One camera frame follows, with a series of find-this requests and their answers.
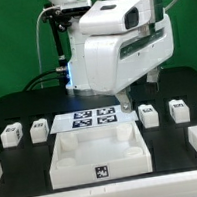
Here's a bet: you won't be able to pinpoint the grey camera on stand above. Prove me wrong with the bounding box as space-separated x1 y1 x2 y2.
60 0 92 16

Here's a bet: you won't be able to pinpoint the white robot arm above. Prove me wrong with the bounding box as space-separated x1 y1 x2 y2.
49 0 174 113

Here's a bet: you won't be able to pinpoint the white square table top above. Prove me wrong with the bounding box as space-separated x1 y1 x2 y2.
49 121 153 190

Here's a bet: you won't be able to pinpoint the black base cables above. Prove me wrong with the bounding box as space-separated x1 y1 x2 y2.
20 67 71 92

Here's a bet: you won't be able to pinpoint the grey camera cable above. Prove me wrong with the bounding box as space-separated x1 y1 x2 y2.
29 4 72 90

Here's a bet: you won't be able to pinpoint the black camera stand pole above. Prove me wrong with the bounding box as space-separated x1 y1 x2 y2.
39 3 79 77

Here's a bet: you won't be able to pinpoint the AprilTag marker sheet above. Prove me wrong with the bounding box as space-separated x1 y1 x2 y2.
50 105 138 134

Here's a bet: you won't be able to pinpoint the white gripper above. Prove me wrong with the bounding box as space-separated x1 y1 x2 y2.
84 14 174 112

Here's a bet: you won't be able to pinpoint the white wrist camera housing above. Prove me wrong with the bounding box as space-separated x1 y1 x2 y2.
79 0 152 35

